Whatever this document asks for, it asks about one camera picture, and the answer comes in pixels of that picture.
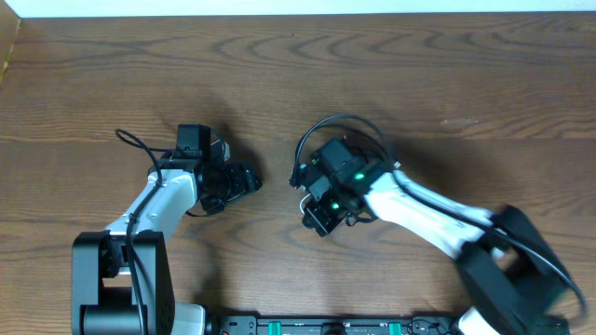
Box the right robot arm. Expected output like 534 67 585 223
290 139 578 334

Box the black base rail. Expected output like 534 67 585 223
219 315 460 335

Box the right camera cable black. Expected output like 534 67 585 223
290 114 589 317

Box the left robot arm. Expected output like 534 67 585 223
71 124 262 335

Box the camera cable black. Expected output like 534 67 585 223
290 114 589 317
115 128 178 335

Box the cardboard box edge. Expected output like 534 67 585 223
0 0 21 82

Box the left camera cable black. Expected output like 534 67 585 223
115 128 178 335

